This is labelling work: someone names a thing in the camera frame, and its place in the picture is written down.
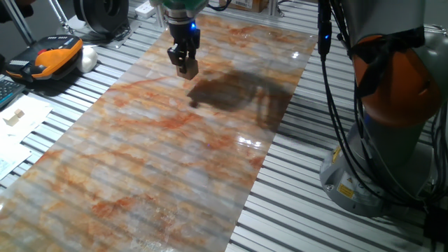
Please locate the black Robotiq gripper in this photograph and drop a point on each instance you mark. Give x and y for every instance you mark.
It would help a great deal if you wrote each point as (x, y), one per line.
(183, 35)

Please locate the wooden cube block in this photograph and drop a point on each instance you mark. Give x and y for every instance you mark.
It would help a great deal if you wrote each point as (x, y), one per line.
(189, 69)

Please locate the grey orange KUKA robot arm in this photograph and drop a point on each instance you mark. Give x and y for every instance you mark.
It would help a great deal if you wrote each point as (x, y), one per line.
(385, 157)

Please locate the dark sleeved person forearm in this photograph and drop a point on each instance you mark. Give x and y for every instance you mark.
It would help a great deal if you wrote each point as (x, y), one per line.
(12, 10)

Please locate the small wooden block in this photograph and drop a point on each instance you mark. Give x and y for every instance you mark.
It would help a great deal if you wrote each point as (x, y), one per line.
(11, 120)
(19, 113)

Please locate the white power strip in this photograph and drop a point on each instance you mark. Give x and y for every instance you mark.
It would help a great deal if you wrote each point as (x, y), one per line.
(145, 8)

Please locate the brown cardboard box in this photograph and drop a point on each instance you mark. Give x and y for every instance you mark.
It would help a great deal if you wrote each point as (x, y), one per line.
(248, 4)

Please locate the black round fan housing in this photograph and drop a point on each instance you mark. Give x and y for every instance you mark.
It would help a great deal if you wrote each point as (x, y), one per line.
(101, 14)

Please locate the white rounded object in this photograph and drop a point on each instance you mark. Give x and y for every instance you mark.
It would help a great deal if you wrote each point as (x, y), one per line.
(87, 59)

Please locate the orange marble pattern mat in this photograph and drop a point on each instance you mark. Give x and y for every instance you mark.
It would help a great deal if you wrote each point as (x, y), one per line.
(157, 157)

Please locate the orange black teach pendant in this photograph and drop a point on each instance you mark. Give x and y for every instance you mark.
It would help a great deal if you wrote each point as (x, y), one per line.
(49, 56)

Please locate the slanted aluminium bar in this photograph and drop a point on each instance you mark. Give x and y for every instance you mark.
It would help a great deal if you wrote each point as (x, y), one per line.
(19, 22)

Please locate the black computer keyboard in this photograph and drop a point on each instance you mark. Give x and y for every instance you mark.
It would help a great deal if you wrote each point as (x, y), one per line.
(8, 92)

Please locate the printed white paper sheet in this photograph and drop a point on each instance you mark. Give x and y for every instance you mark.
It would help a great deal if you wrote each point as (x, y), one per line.
(10, 159)

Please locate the grey metal base plate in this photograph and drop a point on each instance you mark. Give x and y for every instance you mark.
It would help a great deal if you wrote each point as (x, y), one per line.
(119, 38)

